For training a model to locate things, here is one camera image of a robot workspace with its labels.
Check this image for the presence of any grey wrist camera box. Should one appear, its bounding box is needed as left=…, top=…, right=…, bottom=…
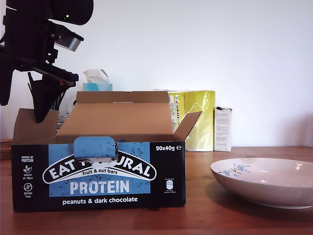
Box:
left=48, top=23, right=85, bottom=53

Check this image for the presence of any chrome wire rack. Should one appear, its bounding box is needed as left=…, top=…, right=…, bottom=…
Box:
left=56, top=111, right=74, bottom=133

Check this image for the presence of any black blue snackbar carton box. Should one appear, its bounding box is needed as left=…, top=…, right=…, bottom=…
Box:
left=11, top=90, right=202, bottom=212

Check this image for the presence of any white plate with blue flowers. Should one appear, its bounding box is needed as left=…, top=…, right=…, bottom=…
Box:
left=210, top=158, right=313, bottom=210

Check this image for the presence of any yellow paper towel pack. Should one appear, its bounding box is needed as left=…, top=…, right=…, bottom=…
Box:
left=153, top=89, right=216, bottom=152

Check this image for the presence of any teal tissue box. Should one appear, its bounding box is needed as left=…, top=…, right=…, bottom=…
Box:
left=83, top=83, right=113, bottom=92

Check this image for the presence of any tall white printed carton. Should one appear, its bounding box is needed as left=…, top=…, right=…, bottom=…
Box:
left=214, top=106, right=233, bottom=152

